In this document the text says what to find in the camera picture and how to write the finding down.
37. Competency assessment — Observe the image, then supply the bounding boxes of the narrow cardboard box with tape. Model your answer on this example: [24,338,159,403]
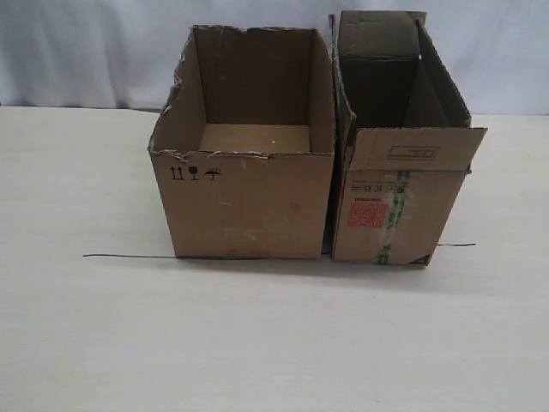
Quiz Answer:
[330,10,486,266]

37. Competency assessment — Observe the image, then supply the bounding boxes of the large open cardboard box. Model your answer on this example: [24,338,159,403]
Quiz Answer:
[148,25,335,258]

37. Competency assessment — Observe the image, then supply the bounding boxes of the thin black line marker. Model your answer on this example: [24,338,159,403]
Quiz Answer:
[81,242,478,259]

